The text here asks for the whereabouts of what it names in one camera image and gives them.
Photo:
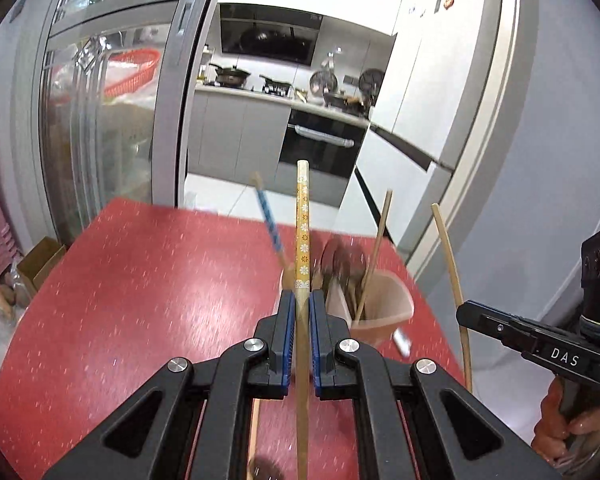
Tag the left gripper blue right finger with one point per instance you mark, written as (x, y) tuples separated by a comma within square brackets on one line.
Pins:
[(322, 347)]

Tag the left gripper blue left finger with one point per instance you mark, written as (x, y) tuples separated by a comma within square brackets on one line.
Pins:
[(281, 345)]

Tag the yellow floral wooden chopstick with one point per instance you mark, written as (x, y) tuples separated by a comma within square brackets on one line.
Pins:
[(301, 292)]

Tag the blue patterned wooden chopstick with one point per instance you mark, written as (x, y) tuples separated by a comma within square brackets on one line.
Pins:
[(269, 221)]

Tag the plain bamboo chopstick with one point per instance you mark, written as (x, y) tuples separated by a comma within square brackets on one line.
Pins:
[(457, 292), (374, 256)]

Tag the right human hand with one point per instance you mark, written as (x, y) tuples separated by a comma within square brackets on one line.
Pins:
[(553, 429)]

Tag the beige perforated cutlery holder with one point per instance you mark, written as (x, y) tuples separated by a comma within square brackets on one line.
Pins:
[(389, 304)]

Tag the black built-in oven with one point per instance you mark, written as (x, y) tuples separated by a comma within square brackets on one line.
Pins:
[(330, 146)]

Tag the small cardboard box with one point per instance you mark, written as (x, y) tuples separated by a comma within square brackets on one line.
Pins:
[(36, 266)]

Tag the black wok on stove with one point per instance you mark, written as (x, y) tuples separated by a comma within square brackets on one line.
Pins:
[(232, 76)]

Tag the white refrigerator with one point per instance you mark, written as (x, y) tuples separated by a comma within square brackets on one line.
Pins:
[(430, 139)]

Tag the black range hood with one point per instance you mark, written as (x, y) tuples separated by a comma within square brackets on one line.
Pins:
[(272, 32)]

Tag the red plastic basket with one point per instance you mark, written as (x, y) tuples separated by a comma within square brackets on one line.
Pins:
[(127, 71)]

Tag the glass sliding door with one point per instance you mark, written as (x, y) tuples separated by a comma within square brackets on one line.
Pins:
[(75, 151)]

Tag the white handled utensil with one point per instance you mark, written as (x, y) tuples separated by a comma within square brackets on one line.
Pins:
[(402, 343)]

